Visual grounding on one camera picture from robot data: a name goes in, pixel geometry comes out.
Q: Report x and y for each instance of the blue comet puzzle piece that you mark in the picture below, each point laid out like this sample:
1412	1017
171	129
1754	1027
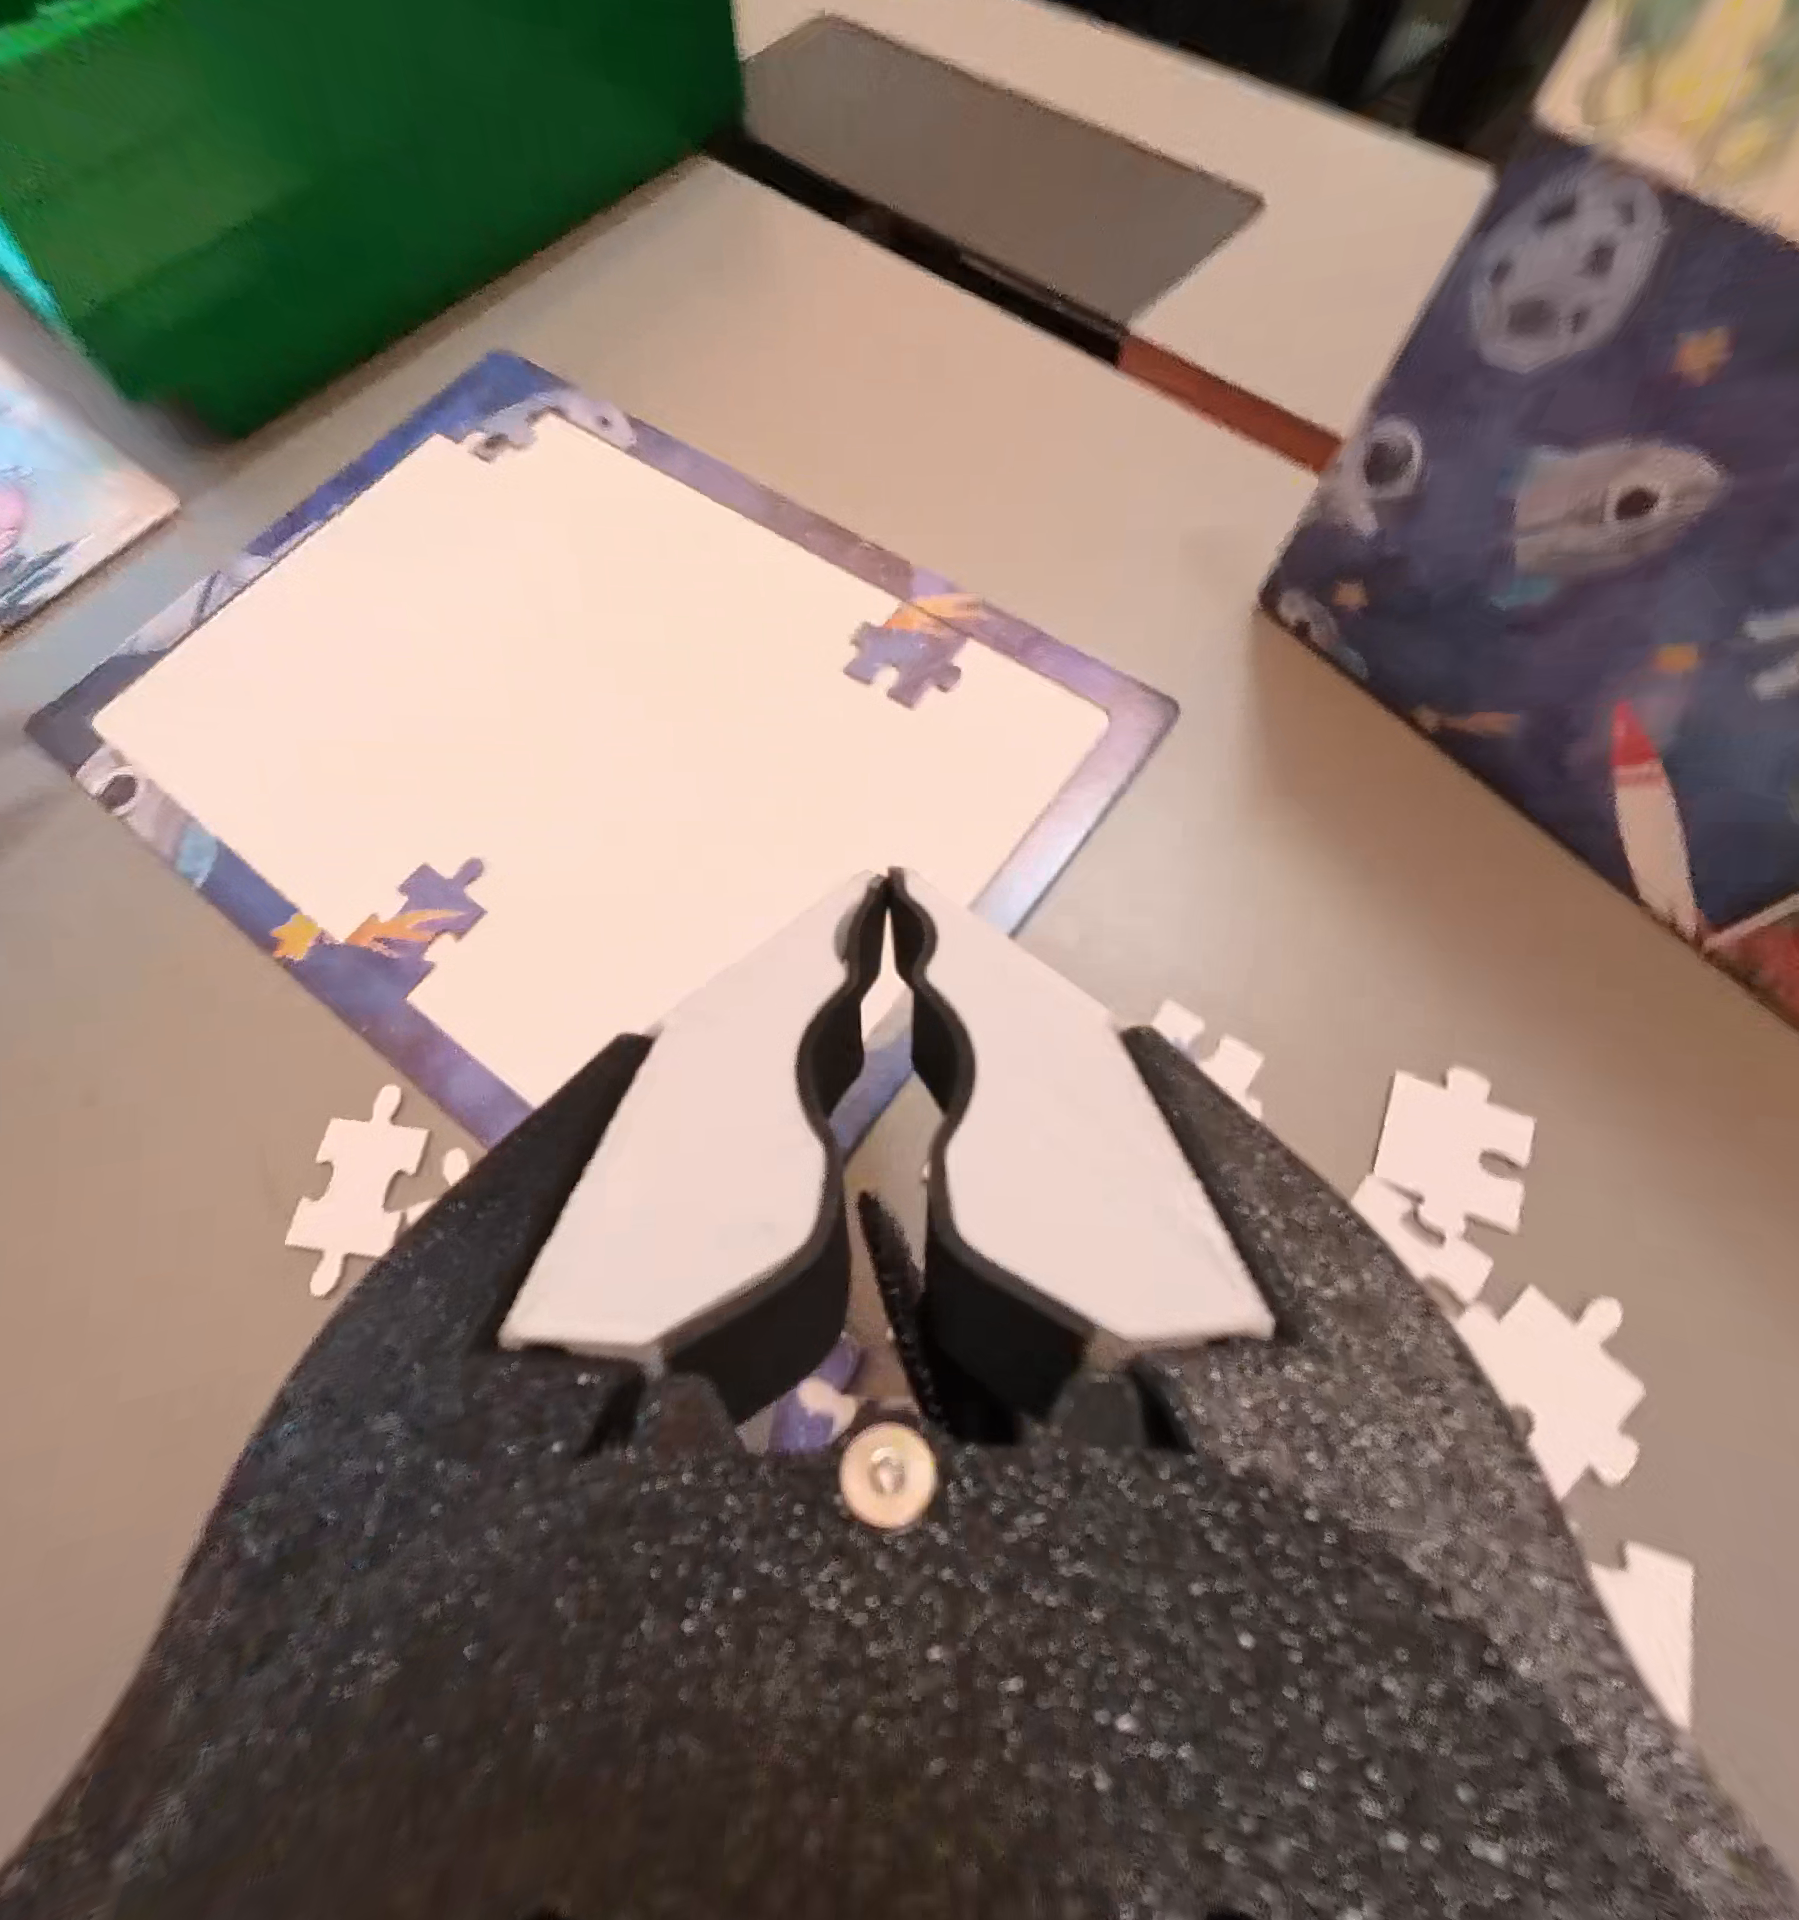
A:
906	648
427	901

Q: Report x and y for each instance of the pile of jigsaw puzzle pieces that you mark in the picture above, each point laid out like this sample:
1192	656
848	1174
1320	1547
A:
1454	1141

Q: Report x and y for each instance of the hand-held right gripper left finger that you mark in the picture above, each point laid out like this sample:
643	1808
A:
691	1184

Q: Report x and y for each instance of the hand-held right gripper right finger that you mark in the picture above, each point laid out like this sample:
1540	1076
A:
1094	1184

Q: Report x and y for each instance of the dark grey desk flap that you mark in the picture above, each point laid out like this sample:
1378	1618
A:
990	164

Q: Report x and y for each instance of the green plastic bin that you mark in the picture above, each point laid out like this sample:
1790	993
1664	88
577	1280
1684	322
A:
315	194

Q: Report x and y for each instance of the illustrated puzzle box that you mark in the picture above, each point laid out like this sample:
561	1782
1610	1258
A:
1590	524

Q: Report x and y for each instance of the blue grey puzzle piece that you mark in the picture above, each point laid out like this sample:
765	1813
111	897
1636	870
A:
507	430

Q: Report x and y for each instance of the pink dinosaur puzzle board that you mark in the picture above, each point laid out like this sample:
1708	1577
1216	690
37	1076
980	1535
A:
15	511

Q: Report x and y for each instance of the blue framed puzzle board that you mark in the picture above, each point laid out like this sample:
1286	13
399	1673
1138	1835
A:
541	674

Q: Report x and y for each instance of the grey desk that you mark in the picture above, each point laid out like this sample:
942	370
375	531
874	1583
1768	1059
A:
1290	974

